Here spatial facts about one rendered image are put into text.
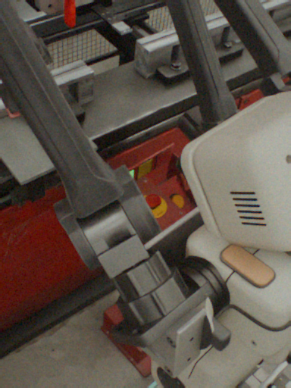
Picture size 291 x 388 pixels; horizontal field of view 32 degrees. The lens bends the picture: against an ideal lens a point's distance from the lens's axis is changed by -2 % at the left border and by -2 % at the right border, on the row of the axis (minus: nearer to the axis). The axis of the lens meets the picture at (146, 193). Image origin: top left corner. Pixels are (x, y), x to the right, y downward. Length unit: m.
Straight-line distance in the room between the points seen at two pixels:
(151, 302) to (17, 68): 0.30
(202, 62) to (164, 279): 0.52
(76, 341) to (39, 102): 1.46
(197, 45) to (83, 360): 1.23
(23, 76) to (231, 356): 0.62
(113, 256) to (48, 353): 1.32
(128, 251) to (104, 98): 0.83
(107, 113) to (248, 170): 0.81
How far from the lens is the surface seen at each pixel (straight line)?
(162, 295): 0.62
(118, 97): 1.40
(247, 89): 1.65
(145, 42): 1.45
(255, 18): 0.91
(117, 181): 0.60
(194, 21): 1.03
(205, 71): 1.04
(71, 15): 1.13
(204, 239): 0.69
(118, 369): 1.90
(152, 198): 1.25
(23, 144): 1.10
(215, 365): 0.95
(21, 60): 0.53
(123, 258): 0.62
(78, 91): 1.34
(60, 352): 1.92
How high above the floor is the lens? 1.77
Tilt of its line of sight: 49 degrees down
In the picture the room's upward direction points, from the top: 9 degrees clockwise
